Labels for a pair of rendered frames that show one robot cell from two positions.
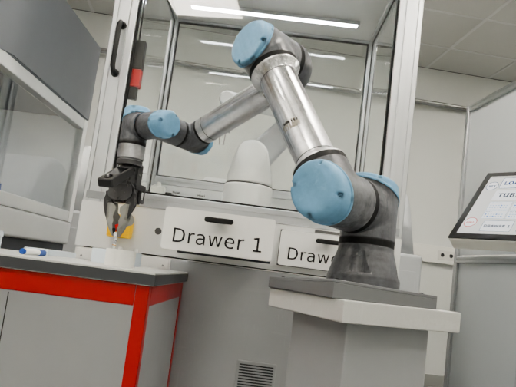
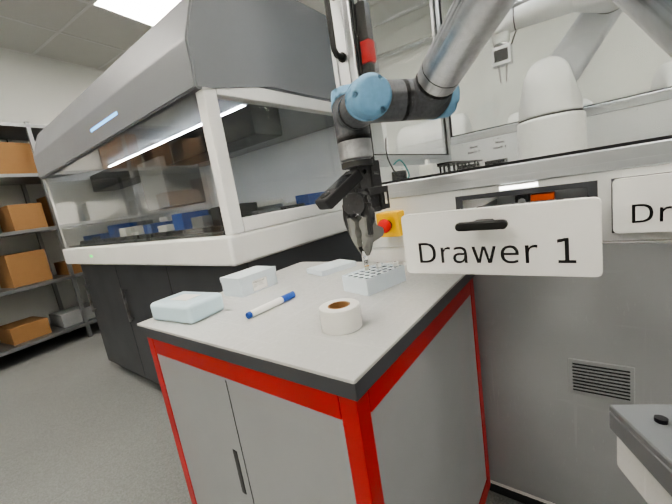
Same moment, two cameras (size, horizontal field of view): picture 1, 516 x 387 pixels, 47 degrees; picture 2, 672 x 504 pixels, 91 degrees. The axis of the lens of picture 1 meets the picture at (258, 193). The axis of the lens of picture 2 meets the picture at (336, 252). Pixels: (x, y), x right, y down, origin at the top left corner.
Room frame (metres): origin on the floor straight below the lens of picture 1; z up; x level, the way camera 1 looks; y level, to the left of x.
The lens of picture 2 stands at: (0.99, -0.03, 0.99)
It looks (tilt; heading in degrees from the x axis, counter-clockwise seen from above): 10 degrees down; 37
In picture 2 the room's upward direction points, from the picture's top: 9 degrees counter-clockwise
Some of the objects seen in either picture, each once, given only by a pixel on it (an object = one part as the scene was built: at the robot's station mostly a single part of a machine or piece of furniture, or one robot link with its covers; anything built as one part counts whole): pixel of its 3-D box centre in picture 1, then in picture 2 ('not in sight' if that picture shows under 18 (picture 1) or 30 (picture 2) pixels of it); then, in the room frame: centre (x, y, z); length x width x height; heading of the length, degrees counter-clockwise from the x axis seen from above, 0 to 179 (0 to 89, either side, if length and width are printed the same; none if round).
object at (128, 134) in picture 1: (135, 126); (350, 114); (1.65, 0.36, 1.15); 0.09 x 0.08 x 0.11; 47
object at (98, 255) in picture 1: (117, 257); (374, 278); (1.65, 0.36, 0.78); 0.12 x 0.08 x 0.04; 163
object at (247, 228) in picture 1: (218, 233); (487, 241); (1.57, 0.09, 0.87); 0.29 x 0.02 x 0.11; 89
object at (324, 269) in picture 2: (50, 252); (331, 267); (1.78, 0.58, 0.77); 0.13 x 0.09 x 0.02; 160
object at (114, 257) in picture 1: (120, 258); (340, 315); (1.42, 0.30, 0.78); 0.07 x 0.07 x 0.04
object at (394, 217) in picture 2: (120, 226); (390, 223); (1.87, 0.41, 0.88); 0.07 x 0.05 x 0.07; 89
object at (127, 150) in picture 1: (130, 153); (354, 152); (1.65, 0.37, 1.07); 0.08 x 0.08 x 0.05
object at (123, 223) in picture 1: (127, 220); (374, 234); (1.65, 0.35, 0.88); 0.06 x 0.03 x 0.09; 163
